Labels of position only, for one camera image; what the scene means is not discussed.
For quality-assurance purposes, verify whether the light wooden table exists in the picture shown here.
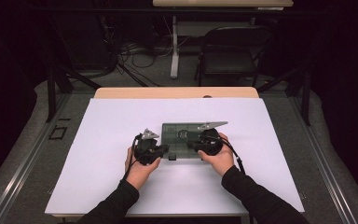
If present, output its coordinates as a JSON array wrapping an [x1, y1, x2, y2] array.
[[51, 86, 295, 218]]

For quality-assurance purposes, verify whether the left hand-held gripper cable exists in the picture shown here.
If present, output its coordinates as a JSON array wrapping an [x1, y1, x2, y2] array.
[[122, 133, 144, 183]]

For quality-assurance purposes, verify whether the aluminium floor rail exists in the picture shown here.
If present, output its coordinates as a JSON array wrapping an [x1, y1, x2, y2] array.
[[0, 92, 73, 224], [287, 92, 358, 224]]

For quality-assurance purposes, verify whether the bundle of floor cables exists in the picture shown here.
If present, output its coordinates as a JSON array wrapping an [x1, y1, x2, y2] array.
[[99, 15, 187, 88]]

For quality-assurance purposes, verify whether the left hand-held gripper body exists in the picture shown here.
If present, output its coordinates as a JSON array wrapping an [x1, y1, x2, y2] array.
[[133, 128, 161, 166]]

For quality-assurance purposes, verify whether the black folding chair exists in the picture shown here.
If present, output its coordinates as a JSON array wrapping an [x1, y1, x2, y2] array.
[[194, 25, 274, 88]]

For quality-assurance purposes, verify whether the white-legged wooden desk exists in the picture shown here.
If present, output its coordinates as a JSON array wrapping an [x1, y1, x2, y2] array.
[[152, 0, 295, 80]]

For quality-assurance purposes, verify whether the black metal stand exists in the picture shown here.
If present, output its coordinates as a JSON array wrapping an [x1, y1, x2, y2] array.
[[45, 64, 102, 123], [255, 66, 312, 127]]

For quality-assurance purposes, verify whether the person's left hand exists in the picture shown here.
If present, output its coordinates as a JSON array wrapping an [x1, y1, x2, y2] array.
[[124, 146, 163, 191]]

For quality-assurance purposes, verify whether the hand-held gripper cable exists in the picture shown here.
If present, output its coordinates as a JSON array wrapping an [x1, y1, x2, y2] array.
[[122, 133, 144, 183], [199, 133, 247, 175]]

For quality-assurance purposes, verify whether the right hand-held gripper cable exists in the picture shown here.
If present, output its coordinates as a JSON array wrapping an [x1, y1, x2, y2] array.
[[199, 133, 247, 175]]

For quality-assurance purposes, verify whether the grey plastic organizer box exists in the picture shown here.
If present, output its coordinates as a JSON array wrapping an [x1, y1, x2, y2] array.
[[160, 122, 220, 161]]

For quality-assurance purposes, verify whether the person's right hand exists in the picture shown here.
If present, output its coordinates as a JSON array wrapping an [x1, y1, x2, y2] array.
[[198, 133, 236, 177]]

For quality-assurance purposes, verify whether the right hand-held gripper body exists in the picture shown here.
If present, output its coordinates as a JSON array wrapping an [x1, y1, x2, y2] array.
[[197, 120, 229, 157]]

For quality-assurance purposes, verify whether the white table board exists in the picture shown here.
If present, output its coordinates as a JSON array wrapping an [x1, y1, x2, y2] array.
[[44, 97, 306, 217]]

